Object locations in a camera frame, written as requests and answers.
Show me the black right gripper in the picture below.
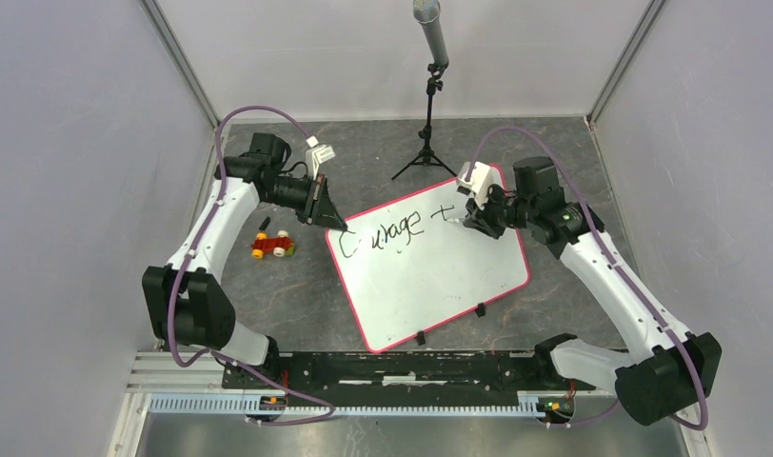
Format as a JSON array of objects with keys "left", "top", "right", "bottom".
[{"left": 465, "top": 181, "right": 536, "bottom": 239}]

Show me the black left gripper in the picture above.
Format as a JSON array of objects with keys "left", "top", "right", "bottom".
[{"left": 262, "top": 171, "right": 347, "bottom": 231}]

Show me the pink framed whiteboard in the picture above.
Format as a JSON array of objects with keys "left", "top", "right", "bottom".
[{"left": 326, "top": 178, "right": 531, "bottom": 353}]

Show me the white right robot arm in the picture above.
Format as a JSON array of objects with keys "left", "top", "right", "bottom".
[{"left": 456, "top": 156, "right": 722, "bottom": 431}]

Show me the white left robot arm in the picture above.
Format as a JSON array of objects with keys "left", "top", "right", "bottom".
[{"left": 142, "top": 133, "right": 347, "bottom": 388}]

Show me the red yellow toy car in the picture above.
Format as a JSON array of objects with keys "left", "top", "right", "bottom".
[{"left": 250, "top": 230, "right": 296, "bottom": 259}]

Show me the black tripod stand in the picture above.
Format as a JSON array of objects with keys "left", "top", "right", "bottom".
[{"left": 390, "top": 63, "right": 456, "bottom": 181}]

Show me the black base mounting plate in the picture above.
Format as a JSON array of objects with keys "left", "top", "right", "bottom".
[{"left": 222, "top": 349, "right": 596, "bottom": 409}]

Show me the silver microphone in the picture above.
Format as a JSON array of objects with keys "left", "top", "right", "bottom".
[{"left": 412, "top": 0, "right": 449, "bottom": 69}]

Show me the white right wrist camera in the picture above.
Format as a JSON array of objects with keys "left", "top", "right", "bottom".
[{"left": 456, "top": 162, "right": 504, "bottom": 209}]

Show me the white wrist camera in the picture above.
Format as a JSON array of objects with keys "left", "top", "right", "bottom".
[
  {"left": 456, "top": 162, "right": 504, "bottom": 209},
  {"left": 305, "top": 135, "right": 335, "bottom": 181}
]

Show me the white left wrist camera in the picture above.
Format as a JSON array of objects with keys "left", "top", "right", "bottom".
[{"left": 305, "top": 135, "right": 335, "bottom": 181}]

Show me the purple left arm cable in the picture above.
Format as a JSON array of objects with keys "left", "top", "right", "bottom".
[{"left": 167, "top": 104, "right": 339, "bottom": 427}]

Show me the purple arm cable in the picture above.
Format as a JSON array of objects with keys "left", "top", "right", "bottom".
[
  {"left": 167, "top": 104, "right": 339, "bottom": 427},
  {"left": 465, "top": 124, "right": 710, "bottom": 432}
]

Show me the white toothed cable rail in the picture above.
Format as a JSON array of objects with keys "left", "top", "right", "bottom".
[{"left": 148, "top": 393, "right": 568, "bottom": 419}]

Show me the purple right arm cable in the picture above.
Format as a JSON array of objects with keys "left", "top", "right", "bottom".
[{"left": 465, "top": 124, "right": 710, "bottom": 432}]

